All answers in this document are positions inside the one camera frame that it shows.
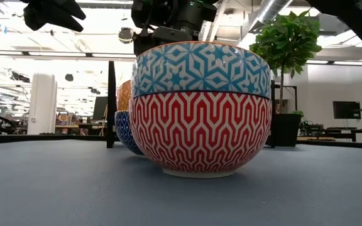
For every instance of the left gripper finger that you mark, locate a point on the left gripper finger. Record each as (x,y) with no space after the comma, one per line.
(66,22)
(74,9)

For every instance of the light blue star patterned bowl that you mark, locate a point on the light blue star patterned bowl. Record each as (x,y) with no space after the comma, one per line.
(200,67)

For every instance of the orange patterned bowl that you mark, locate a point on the orange patterned bowl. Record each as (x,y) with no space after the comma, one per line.
(124,97)

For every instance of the red zigzag patterned bowl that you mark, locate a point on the red zigzag patterned bowl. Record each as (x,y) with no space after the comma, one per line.
(200,135)

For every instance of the dark blue patterned bowl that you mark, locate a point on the dark blue patterned bowl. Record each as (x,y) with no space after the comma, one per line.
(126,132)

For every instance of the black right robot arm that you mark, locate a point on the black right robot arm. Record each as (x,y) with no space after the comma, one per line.
(350,19)

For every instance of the small black ceiling dome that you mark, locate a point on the small black ceiling dome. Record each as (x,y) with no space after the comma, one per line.
(69,77)

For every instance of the white column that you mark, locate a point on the white column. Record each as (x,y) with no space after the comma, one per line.
(42,103)

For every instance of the colourful box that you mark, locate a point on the colourful box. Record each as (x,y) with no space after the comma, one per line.
(63,119)

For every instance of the wooden background desk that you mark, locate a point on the wooden background desk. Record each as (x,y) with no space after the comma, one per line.
(80,126)

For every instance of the potted green plant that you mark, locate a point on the potted green plant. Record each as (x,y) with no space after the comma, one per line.
(288,40)

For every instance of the blue table mat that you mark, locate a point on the blue table mat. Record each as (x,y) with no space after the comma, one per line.
(74,188)

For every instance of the small robot with green light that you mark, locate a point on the small robot with green light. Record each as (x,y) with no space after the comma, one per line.
(310,128)

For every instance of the black desk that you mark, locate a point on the black desk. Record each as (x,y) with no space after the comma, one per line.
(341,130)

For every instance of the black ceiling dome camera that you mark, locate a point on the black ceiling dome camera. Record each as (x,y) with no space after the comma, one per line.
(125,35)

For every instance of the black wall monitor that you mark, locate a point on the black wall monitor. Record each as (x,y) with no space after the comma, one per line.
(346,110)

